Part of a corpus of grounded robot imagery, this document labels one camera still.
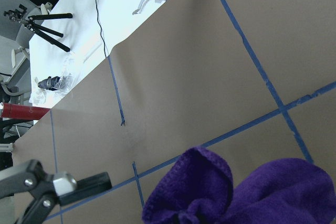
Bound black wrapped object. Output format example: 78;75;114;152
37;76;70;91

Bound grey office chair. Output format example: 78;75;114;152
0;0;43;96

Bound black mini tripod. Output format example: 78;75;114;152
3;4;73;52

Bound red cylinder tube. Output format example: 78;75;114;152
1;102;50;121

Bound purple microfiber towel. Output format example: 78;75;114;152
142;146;335;223

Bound black thin cable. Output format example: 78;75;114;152
90;0;110;58

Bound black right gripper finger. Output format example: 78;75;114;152
1;159;112;223

